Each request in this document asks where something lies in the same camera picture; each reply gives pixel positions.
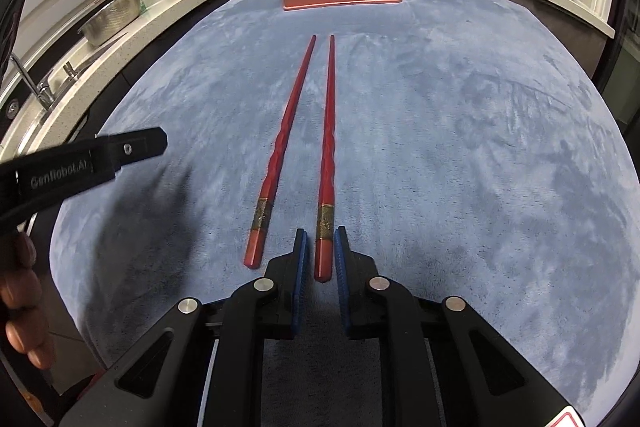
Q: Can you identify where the red chopstick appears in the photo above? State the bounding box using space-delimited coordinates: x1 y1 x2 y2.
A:
314 35 336 283
243 35 317 270

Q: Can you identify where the person's left hand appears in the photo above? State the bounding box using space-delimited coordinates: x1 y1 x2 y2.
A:
1 231 55 371

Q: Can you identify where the blue-grey fabric mat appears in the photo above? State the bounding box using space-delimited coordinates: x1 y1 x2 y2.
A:
50 0 639 426

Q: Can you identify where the steel mixing bowl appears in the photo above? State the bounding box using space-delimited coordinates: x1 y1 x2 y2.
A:
79 0 141 48

